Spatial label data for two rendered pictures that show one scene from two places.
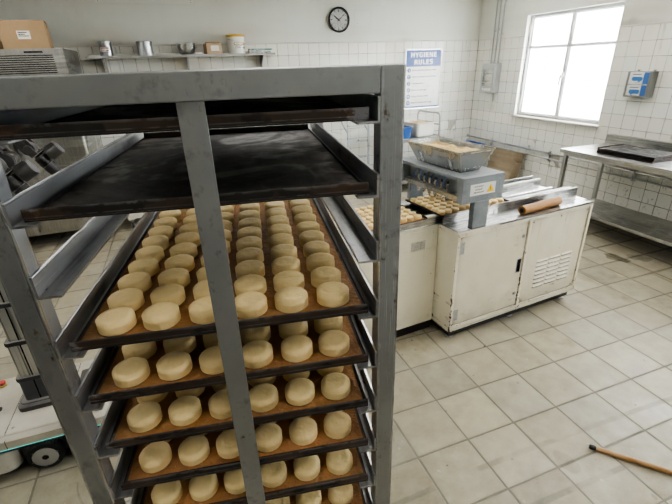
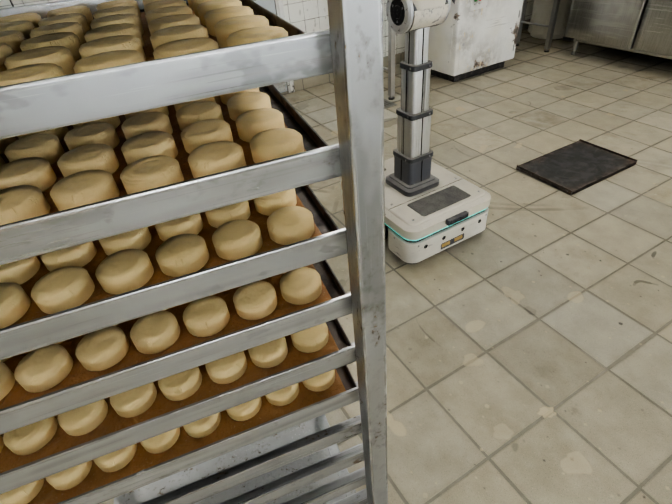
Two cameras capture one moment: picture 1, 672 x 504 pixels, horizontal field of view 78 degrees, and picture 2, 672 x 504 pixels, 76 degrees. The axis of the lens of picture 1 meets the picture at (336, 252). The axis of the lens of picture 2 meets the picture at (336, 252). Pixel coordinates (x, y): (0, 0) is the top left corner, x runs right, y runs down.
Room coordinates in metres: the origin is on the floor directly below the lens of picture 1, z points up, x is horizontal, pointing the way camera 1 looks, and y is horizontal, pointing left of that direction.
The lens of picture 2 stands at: (1.05, -0.29, 1.41)
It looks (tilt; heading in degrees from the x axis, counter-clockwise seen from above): 39 degrees down; 83
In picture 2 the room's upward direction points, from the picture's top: 6 degrees counter-clockwise
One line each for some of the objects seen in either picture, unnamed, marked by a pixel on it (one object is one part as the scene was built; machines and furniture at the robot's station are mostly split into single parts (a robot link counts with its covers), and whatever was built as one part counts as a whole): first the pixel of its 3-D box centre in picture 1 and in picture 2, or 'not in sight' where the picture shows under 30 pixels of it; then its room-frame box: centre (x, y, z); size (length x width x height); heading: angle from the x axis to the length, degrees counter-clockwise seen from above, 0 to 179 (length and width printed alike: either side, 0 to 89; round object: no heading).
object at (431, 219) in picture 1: (469, 210); not in sight; (2.69, -0.93, 0.87); 2.01 x 0.03 x 0.07; 115
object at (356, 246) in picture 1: (327, 189); not in sight; (0.81, 0.01, 1.59); 0.64 x 0.03 x 0.03; 10
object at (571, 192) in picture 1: (515, 204); not in sight; (2.79, -1.29, 0.88); 1.28 x 0.01 x 0.07; 115
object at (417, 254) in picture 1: (380, 277); not in sight; (2.57, -0.31, 0.45); 0.70 x 0.34 x 0.90; 115
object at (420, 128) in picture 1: (417, 128); not in sight; (6.51, -1.31, 0.89); 0.44 x 0.36 x 0.20; 28
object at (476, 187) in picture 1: (444, 188); not in sight; (2.78, -0.77, 1.01); 0.72 x 0.33 x 0.34; 25
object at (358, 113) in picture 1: (214, 102); not in sight; (0.77, 0.21, 1.77); 0.60 x 0.40 x 0.02; 10
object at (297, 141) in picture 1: (221, 153); not in sight; (0.77, 0.21, 1.68); 0.60 x 0.40 x 0.02; 10
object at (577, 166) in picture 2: not in sight; (575, 164); (2.89, 1.86, 0.01); 0.60 x 0.40 x 0.03; 19
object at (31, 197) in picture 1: (108, 157); not in sight; (0.75, 0.40, 1.68); 0.64 x 0.03 x 0.03; 10
